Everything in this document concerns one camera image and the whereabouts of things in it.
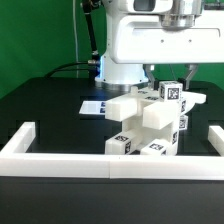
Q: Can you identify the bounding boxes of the black cable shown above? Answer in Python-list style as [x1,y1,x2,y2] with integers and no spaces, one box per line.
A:
[44,61,101,79]

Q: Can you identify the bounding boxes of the white tagged cube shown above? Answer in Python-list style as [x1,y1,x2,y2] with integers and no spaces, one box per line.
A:
[159,81,183,102]
[179,115,188,130]

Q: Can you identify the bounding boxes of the white marker sheet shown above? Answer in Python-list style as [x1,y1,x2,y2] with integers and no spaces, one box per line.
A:
[79,101,105,115]

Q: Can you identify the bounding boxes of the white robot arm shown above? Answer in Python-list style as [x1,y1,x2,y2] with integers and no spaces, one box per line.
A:
[97,0,224,88]

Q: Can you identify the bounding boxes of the white U-shaped fence frame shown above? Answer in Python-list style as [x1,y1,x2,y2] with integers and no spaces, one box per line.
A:
[0,122,224,180]

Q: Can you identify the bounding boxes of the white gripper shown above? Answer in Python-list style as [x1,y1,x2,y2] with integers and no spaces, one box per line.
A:
[107,10,224,90]

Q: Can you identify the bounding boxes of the white cable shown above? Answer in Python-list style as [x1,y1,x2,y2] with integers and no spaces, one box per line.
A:
[72,0,80,79]

